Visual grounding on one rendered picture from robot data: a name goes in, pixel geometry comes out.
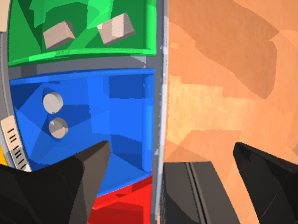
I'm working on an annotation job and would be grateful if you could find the green open bin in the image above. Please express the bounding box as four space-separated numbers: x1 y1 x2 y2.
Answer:
7 0 156 68

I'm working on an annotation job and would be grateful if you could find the blue bin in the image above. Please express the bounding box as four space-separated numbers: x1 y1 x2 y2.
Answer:
9 68 155 197

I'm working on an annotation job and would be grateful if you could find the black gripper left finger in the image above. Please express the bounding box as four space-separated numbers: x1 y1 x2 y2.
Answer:
0 140 111 224

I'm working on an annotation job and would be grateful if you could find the yellow long thin bar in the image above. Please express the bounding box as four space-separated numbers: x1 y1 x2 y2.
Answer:
0 144 9 166

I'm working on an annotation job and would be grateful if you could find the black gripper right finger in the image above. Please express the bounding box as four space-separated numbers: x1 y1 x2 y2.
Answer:
233 142 298 224

